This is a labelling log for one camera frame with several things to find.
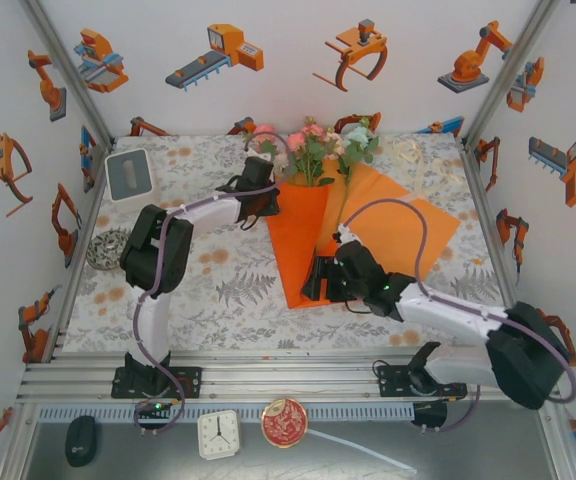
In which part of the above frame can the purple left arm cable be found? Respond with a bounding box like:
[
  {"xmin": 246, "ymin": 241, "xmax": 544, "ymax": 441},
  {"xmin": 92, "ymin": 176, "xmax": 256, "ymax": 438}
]
[{"xmin": 131, "ymin": 131, "xmax": 292, "ymax": 437}]

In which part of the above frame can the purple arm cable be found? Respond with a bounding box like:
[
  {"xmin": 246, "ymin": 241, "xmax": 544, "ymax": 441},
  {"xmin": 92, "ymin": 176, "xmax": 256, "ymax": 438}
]
[
  {"xmin": 131, "ymin": 131, "xmax": 292, "ymax": 437},
  {"xmin": 337, "ymin": 197, "xmax": 576, "ymax": 434}
]

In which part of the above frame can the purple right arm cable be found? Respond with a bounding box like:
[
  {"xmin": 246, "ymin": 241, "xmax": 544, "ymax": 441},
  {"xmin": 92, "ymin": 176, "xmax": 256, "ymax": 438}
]
[{"xmin": 337, "ymin": 197, "xmax": 576, "ymax": 434}]

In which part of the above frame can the orange wrapping paper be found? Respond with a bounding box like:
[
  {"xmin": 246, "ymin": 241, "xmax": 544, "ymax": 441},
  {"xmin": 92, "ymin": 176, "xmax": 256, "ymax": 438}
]
[{"xmin": 266, "ymin": 164, "xmax": 462, "ymax": 310}]

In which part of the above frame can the white slotted cable duct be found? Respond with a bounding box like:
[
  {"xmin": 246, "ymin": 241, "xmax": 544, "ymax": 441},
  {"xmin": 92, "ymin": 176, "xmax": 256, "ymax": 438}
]
[{"xmin": 35, "ymin": 404, "xmax": 415, "ymax": 424}]

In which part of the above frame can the aluminium rail bed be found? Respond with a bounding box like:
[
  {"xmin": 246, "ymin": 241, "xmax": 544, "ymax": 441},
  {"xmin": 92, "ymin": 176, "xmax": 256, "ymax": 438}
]
[{"xmin": 15, "ymin": 349, "xmax": 562, "ymax": 404}]

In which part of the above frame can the patterned glass bowl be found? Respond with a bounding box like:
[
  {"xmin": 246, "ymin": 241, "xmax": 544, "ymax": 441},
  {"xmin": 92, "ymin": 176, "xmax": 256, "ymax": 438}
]
[{"xmin": 86, "ymin": 228, "xmax": 132, "ymax": 272}]

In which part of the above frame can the floral printed tablecloth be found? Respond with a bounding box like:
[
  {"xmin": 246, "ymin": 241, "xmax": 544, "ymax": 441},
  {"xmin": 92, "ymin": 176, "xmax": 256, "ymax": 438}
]
[{"xmin": 62, "ymin": 133, "xmax": 514, "ymax": 354}]

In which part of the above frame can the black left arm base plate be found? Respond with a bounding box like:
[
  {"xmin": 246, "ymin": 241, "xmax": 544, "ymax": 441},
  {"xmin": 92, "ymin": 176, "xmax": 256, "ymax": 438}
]
[{"xmin": 111, "ymin": 366, "xmax": 204, "ymax": 400}]

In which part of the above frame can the black connector box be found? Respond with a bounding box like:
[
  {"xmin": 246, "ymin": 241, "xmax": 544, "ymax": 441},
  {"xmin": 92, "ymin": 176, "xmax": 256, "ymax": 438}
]
[
  {"xmin": 135, "ymin": 399, "xmax": 174, "ymax": 422},
  {"xmin": 411, "ymin": 401, "xmax": 449, "ymax": 430}
]

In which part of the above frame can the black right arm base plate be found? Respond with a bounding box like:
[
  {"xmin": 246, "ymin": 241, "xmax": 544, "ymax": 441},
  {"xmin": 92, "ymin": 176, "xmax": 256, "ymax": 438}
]
[{"xmin": 376, "ymin": 363, "xmax": 469, "ymax": 400}]

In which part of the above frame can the mint green flower stem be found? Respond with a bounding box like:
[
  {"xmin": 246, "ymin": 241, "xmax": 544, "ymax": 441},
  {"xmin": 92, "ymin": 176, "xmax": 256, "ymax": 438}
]
[{"xmin": 335, "ymin": 117, "xmax": 382, "ymax": 229}]

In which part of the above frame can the aluminium frame post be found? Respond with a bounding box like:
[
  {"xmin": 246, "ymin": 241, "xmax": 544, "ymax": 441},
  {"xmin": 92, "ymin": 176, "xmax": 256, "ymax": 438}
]
[
  {"xmin": 17, "ymin": 0, "xmax": 115, "ymax": 147},
  {"xmin": 460, "ymin": 0, "xmax": 563, "ymax": 147}
]

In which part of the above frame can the white square clock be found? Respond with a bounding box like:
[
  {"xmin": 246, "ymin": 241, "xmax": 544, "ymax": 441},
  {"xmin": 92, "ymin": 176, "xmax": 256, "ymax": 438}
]
[{"xmin": 196, "ymin": 408, "xmax": 243, "ymax": 461}]

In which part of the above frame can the aluminium side rail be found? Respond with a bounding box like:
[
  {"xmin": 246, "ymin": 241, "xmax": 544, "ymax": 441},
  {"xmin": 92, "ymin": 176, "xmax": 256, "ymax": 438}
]
[
  {"xmin": 460, "ymin": 142, "xmax": 525, "ymax": 314},
  {"xmin": 42, "ymin": 139, "xmax": 115, "ymax": 362}
]

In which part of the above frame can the small pink rose spray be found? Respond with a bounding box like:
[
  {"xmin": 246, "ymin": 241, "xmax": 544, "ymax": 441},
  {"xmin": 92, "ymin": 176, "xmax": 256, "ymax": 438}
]
[{"xmin": 285, "ymin": 116, "xmax": 350, "ymax": 189}]

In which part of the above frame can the black computer mouse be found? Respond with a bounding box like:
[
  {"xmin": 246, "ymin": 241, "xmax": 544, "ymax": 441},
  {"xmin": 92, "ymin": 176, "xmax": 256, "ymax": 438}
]
[{"xmin": 64, "ymin": 414, "xmax": 100, "ymax": 469}]

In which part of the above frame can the red round tin lid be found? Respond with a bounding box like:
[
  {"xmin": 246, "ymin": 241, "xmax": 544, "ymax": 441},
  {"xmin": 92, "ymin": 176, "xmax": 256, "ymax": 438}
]
[{"xmin": 260, "ymin": 397, "xmax": 310, "ymax": 450}]

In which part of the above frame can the cream ribbon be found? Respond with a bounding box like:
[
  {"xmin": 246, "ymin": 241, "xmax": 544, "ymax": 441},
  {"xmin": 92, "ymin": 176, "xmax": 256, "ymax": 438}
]
[{"xmin": 385, "ymin": 139, "xmax": 462, "ymax": 206}]

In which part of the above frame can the white plastic strip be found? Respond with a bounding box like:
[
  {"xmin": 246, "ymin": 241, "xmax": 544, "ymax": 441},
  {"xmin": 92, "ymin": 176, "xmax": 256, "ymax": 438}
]
[{"xmin": 307, "ymin": 429, "xmax": 418, "ymax": 475}]

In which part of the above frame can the white tissue box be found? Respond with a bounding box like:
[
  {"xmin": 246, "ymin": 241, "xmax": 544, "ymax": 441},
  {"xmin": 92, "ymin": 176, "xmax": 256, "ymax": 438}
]
[{"xmin": 103, "ymin": 148, "xmax": 160, "ymax": 204}]

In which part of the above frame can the large pink rose spray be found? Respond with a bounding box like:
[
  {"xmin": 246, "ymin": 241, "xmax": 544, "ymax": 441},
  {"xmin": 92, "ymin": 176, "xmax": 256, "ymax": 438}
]
[{"xmin": 251, "ymin": 124, "xmax": 290, "ymax": 171}]

